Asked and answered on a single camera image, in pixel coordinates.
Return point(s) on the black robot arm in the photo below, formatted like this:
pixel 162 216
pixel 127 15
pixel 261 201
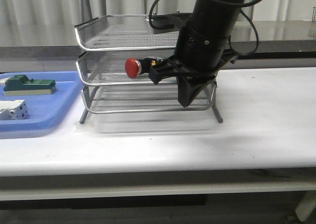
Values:
pixel 203 7

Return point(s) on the white circuit breaker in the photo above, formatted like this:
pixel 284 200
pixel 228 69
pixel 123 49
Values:
pixel 13 110

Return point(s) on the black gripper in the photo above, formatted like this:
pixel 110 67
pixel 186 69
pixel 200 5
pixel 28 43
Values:
pixel 198 54

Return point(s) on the white table leg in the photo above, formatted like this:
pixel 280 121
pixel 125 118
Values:
pixel 306 206

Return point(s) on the green terminal block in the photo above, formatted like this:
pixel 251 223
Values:
pixel 21 85

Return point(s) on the grey pleated curtain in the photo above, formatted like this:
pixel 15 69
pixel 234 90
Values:
pixel 50 12

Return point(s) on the silver mesh tray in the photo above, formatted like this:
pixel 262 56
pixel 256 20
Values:
pixel 103 68
pixel 142 98
pixel 130 32

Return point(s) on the silver wire rack frame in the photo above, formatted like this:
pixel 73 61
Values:
pixel 86 15

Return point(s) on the red emergency stop button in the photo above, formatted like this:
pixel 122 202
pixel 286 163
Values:
pixel 135 67

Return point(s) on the grey speckled counter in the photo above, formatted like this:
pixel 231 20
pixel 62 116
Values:
pixel 54 47

